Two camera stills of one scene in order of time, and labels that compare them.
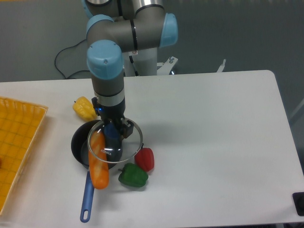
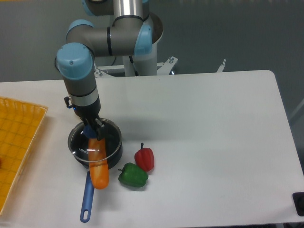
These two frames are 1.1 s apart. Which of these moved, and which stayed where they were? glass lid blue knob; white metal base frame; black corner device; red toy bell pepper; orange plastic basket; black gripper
Moved: glass lid blue knob; black gripper
Stayed: red toy bell pepper; white metal base frame; orange plastic basket; black corner device
